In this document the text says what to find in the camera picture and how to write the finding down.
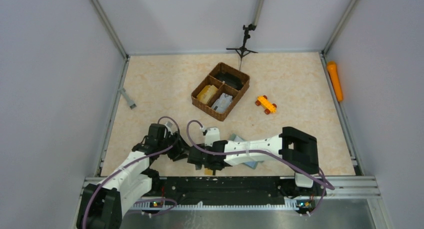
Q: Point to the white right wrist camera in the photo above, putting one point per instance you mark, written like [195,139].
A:
[211,135]

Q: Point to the orange cylindrical handle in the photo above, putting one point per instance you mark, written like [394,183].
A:
[332,70]

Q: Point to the brown woven divided basket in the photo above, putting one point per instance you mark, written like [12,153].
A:
[222,88]

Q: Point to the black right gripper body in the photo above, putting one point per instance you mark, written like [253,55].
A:
[196,156]

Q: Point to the grey pole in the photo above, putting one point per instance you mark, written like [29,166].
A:
[257,13]

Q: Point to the yellow item in basket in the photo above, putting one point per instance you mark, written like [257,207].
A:
[207,93]

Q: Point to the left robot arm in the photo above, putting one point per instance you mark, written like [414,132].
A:
[104,204]

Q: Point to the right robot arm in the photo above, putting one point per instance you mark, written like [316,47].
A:
[292,147]

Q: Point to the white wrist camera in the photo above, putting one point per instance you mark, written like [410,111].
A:
[211,135]
[169,125]

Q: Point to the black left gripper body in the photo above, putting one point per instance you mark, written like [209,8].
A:
[178,151]

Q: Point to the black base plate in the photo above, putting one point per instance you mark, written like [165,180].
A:
[230,191]

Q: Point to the black item in basket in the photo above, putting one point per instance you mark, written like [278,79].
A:
[230,79]

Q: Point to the black mini tripod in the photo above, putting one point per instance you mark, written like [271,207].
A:
[243,51]

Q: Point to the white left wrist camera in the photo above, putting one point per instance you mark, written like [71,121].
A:
[169,125]

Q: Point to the grey small tool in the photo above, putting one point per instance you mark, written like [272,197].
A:
[131,104]

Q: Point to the small orange red object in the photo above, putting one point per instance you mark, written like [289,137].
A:
[268,107]

